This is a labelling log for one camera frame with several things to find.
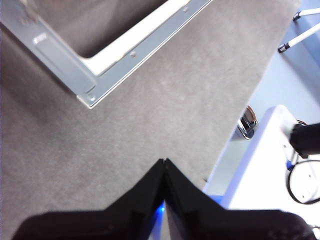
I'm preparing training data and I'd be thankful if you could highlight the white tripod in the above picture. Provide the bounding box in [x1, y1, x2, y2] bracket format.
[277, 7, 320, 53]

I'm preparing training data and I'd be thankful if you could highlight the black cable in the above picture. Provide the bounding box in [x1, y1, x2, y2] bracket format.
[286, 159, 320, 205]

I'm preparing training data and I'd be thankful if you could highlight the glass oven door with handle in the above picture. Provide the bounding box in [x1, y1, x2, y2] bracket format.
[0, 0, 216, 110]

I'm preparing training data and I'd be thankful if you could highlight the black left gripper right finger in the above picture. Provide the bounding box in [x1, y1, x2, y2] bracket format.
[164, 158, 316, 240]

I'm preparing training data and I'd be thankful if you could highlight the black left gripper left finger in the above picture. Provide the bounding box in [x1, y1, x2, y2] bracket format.
[11, 158, 166, 240]

